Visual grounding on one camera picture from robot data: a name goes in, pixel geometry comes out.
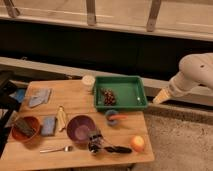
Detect black chair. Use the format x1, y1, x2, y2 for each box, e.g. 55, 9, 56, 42
0, 70, 20, 157

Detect blue object at table edge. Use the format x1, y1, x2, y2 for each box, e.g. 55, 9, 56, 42
11, 88, 26, 103

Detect orange-yellow apple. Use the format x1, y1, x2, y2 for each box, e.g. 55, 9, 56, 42
130, 136, 145, 152

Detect blue-grey cloth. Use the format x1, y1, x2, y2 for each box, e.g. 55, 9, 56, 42
28, 88, 52, 108

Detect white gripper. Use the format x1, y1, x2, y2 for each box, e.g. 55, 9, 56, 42
153, 72, 198, 104

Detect white cup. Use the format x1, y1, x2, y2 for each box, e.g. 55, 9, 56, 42
82, 75, 95, 92

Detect dark scrub sponge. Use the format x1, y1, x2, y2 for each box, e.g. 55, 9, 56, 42
14, 118, 35, 137

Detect purple bowl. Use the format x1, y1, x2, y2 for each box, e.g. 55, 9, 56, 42
67, 115, 96, 144

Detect orange carrot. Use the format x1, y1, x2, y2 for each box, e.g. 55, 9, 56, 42
109, 115, 127, 120

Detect green plastic tray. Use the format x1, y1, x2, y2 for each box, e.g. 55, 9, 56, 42
93, 76, 148, 111

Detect silver spoon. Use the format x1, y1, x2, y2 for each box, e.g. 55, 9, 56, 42
40, 146, 73, 153

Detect orange bowl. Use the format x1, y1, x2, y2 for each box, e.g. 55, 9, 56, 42
11, 116, 41, 143

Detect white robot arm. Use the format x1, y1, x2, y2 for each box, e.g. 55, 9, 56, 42
153, 53, 213, 104

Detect black handled dish brush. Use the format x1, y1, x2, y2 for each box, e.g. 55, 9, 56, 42
88, 131, 132, 154

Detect banana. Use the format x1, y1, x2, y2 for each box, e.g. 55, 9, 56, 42
57, 106, 67, 132

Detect blue sponge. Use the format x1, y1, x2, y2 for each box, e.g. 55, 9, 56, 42
41, 116, 56, 136

